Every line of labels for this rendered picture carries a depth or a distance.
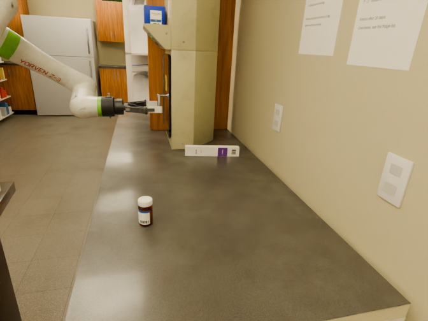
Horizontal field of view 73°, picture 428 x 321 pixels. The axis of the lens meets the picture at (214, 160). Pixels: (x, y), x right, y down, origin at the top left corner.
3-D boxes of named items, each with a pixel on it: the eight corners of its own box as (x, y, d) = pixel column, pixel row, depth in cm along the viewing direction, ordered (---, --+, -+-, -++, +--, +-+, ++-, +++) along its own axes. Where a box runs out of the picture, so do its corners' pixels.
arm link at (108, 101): (104, 116, 142) (102, 120, 134) (102, 91, 138) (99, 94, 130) (117, 115, 144) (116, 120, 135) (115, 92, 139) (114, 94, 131)
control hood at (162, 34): (165, 48, 158) (164, 28, 155) (171, 49, 129) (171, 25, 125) (143, 47, 156) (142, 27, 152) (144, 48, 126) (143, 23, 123)
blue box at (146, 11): (164, 28, 151) (163, 8, 148) (165, 27, 142) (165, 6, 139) (144, 27, 149) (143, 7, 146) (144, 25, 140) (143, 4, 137)
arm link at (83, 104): (71, 123, 134) (65, 107, 125) (73, 103, 141) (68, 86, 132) (103, 123, 138) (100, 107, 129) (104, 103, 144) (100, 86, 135)
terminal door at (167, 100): (165, 124, 173) (164, 52, 158) (170, 139, 145) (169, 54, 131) (164, 124, 172) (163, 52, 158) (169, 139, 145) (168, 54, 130)
